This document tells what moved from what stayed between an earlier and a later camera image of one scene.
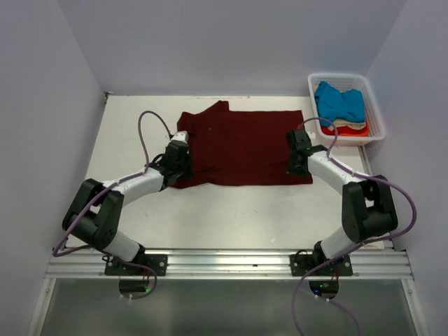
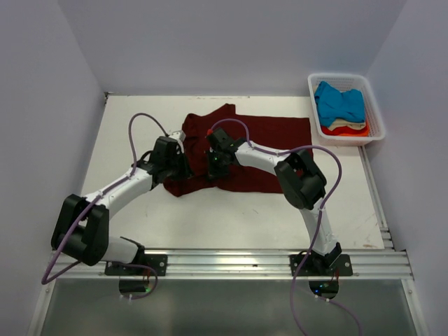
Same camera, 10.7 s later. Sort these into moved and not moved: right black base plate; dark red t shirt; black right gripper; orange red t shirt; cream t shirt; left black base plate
Moved: dark red t shirt; black right gripper
Not moved: cream t shirt; right black base plate; orange red t shirt; left black base plate
